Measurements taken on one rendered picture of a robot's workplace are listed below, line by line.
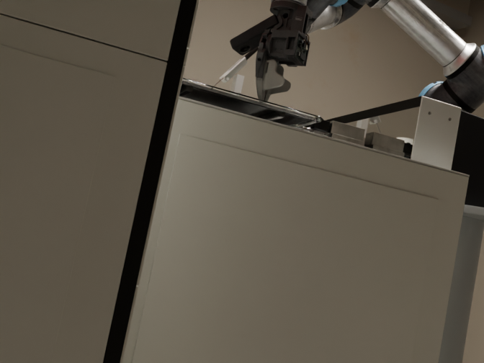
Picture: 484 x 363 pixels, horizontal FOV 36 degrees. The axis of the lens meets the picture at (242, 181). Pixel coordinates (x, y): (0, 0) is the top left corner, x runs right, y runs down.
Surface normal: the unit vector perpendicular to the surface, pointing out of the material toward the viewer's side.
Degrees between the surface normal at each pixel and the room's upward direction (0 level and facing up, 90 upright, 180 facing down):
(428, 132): 90
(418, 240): 90
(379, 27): 90
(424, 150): 90
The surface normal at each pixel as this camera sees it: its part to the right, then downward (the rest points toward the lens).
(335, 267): 0.34, -0.04
